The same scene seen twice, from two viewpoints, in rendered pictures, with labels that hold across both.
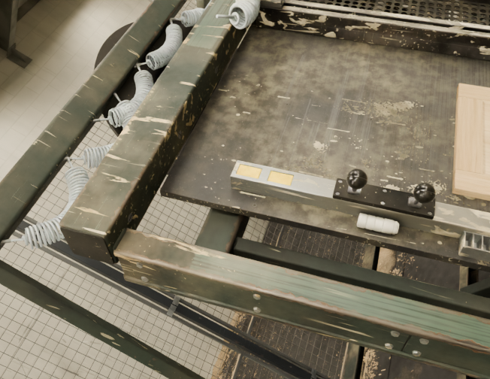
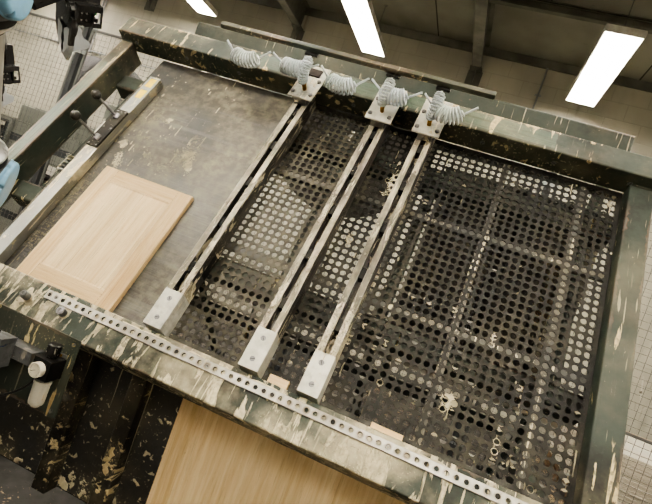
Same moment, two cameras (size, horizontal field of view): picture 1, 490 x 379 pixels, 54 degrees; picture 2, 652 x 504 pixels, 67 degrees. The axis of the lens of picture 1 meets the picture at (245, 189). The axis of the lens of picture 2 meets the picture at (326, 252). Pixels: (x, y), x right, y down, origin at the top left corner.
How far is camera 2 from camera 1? 233 cm
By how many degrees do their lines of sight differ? 53
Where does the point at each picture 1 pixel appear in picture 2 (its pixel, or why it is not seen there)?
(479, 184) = (103, 176)
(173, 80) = (215, 45)
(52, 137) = (271, 47)
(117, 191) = (141, 30)
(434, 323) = (36, 128)
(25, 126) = not seen: hidden behind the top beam
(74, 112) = (293, 53)
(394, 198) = (104, 130)
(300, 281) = (77, 91)
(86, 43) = not seen: outside the picture
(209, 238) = (135, 82)
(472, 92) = (179, 200)
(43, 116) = not seen: hidden behind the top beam
